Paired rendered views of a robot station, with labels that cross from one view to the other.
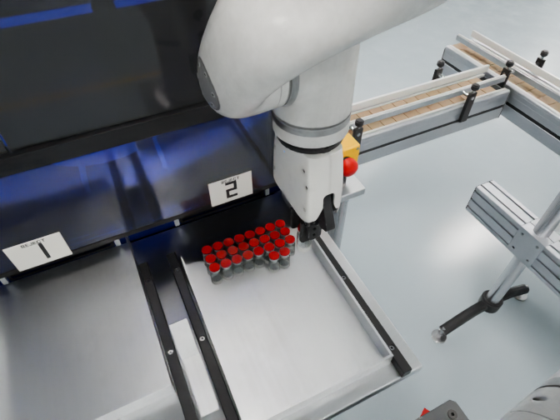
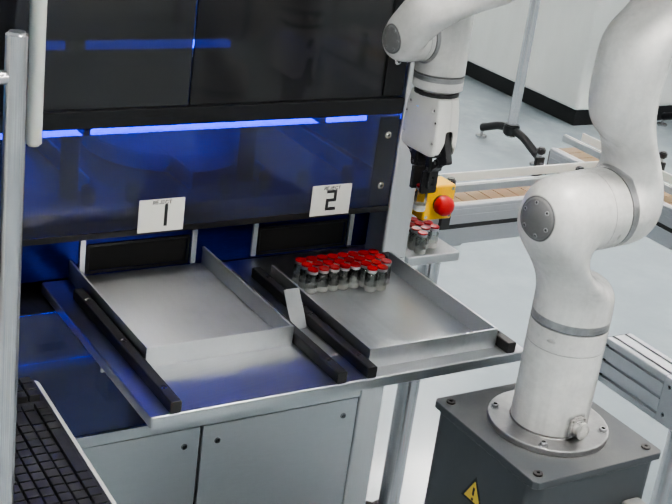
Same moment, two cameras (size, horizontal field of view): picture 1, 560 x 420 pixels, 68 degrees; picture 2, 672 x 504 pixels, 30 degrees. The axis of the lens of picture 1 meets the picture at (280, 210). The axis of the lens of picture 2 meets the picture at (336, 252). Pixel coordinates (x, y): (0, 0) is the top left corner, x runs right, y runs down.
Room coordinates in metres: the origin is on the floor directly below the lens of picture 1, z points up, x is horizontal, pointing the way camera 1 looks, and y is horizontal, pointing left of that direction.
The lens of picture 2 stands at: (-1.60, 0.39, 1.81)
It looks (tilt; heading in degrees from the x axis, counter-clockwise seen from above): 22 degrees down; 352
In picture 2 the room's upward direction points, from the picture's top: 8 degrees clockwise
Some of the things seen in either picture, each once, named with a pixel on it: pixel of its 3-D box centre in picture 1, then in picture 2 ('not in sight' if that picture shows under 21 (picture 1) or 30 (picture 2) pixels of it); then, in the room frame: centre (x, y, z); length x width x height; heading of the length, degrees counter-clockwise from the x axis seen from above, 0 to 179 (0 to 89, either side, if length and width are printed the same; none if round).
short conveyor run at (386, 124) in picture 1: (397, 113); (493, 195); (0.94, -0.32, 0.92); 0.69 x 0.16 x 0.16; 116
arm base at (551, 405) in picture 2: not in sight; (558, 372); (0.06, -0.23, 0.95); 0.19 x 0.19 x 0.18
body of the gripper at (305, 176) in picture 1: (308, 162); (432, 117); (0.38, -0.03, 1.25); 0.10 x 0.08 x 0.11; 26
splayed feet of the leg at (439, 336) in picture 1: (486, 307); not in sight; (0.84, -0.83, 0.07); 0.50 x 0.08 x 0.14; 116
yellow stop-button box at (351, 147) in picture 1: (336, 152); (429, 196); (0.69, -0.12, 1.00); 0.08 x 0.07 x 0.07; 26
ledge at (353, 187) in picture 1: (327, 181); (414, 245); (0.74, -0.12, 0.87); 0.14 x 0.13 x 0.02; 26
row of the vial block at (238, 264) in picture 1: (253, 259); (348, 275); (0.48, 0.05, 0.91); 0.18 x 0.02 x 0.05; 115
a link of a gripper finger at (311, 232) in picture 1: (315, 227); (433, 176); (0.35, -0.05, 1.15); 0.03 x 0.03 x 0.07; 26
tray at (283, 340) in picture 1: (277, 307); (380, 304); (0.38, 0.00, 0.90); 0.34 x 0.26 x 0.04; 25
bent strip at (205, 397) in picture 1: (193, 365); (310, 321); (0.27, 0.14, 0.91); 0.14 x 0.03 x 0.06; 26
